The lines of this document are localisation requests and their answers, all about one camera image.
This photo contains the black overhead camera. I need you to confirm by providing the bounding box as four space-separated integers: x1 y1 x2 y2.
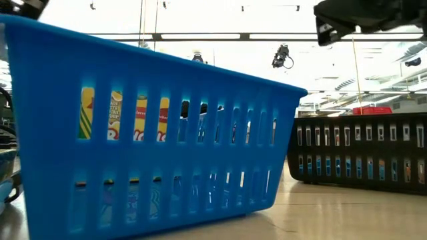
272 44 295 70

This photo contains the black overhead beam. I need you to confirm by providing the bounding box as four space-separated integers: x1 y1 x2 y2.
89 32 424 42

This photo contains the thin yellow hanging cord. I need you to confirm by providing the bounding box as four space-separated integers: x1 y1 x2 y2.
352 37 364 115

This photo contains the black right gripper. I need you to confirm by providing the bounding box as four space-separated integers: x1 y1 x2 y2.
313 0 427 47

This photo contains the black plastic slotted basket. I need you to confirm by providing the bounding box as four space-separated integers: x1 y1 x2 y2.
287 112 427 197

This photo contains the blue plastic slotted basket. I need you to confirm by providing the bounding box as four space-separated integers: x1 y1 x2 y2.
0 13 308 240

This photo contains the red plastic crate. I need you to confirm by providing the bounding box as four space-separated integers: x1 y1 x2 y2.
352 106 394 116

